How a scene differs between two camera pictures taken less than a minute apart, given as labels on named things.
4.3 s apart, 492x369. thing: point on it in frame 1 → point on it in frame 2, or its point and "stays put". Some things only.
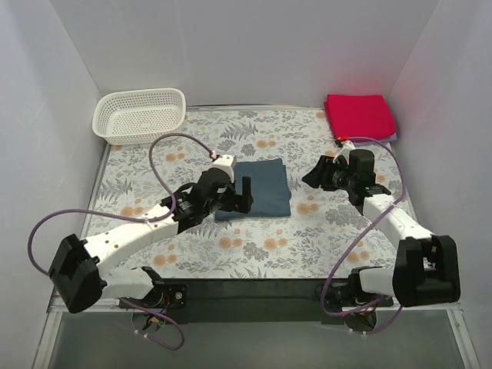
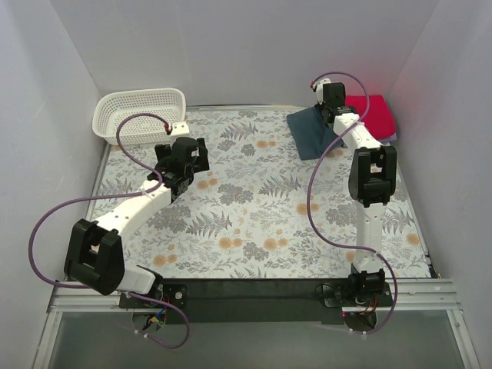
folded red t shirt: [359, 115] stays put
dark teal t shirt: [269, 189] → [312, 137]
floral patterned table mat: [327, 235] stays put
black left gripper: [238, 200] → [202, 154]
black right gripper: [325, 175] → [328, 114]
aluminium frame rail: [57, 306] stays put
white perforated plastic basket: [141, 116] stays put
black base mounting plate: [249, 300] stays put
